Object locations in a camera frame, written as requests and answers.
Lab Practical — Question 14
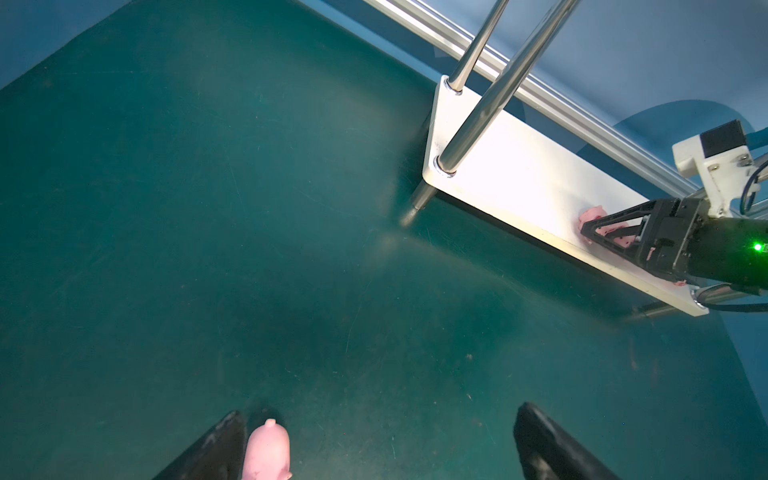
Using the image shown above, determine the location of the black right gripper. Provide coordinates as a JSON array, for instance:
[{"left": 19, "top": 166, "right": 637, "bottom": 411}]
[{"left": 580, "top": 198, "right": 709, "bottom": 282}]

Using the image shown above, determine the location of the aluminium cage frame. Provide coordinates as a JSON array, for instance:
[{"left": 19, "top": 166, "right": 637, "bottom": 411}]
[{"left": 365, "top": 0, "right": 768, "bottom": 217}]

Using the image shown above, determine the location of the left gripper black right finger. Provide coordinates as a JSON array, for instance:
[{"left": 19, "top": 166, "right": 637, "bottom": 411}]
[{"left": 513, "top": 402, "right": 618, "bottom": 480}]

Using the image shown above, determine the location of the pink toy pig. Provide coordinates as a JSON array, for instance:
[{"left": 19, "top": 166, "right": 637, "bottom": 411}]
[
  {"left": 578, "top": 205, "right": 637, "bottom": 248},
  {"left": 242, "top": 419, "right": 292, "bottom": 480}
]

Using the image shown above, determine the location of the white two-tier shelf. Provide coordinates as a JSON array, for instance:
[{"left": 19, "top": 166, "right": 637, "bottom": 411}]
[{"left": 398, "top": 0, "right": 768, "bottom": 322}]

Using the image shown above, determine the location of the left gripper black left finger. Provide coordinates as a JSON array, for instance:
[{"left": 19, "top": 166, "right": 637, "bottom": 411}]
[{"left": 155, "top": 411, "right": 246, "bottom": 480}]

